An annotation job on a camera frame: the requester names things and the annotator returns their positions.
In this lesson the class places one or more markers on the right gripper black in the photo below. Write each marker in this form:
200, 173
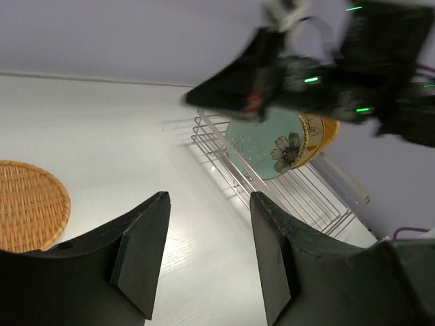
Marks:
259, 79

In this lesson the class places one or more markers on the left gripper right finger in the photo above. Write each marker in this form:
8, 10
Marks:
310, 278

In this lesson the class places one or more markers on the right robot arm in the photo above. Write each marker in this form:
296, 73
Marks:
373, 74

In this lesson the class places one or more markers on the metal wire dish rack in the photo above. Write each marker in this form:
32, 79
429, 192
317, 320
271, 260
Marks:
320, 193

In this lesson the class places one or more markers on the cream floral plate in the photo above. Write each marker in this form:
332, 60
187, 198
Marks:
316, 133

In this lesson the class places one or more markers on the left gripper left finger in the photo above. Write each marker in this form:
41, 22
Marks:
107, 276

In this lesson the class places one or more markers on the yellow-green woven plate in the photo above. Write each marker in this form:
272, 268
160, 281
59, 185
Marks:
304, 142

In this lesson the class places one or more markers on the orange wicker plate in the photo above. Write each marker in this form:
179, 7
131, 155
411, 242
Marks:
35, 207
331, 131

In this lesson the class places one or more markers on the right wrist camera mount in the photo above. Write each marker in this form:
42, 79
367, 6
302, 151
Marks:
283, 15

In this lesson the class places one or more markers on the teal floral plate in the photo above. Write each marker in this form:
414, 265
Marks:
269, 147

